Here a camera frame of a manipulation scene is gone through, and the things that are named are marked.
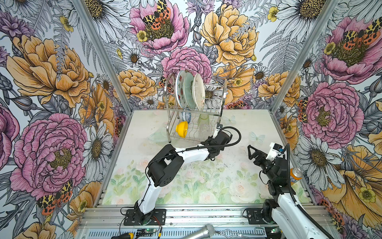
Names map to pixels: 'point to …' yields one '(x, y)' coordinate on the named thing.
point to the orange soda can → (296, 174)
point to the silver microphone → (206, 232)
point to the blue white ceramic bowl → (186, 116)
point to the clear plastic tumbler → (204, 131)
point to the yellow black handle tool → (124, 236)
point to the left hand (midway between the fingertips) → (217, 141)
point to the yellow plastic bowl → (181, 129)
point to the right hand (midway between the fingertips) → (251, 152)
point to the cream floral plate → (198, 91)
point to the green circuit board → (145, 232)
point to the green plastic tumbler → (204, 121)
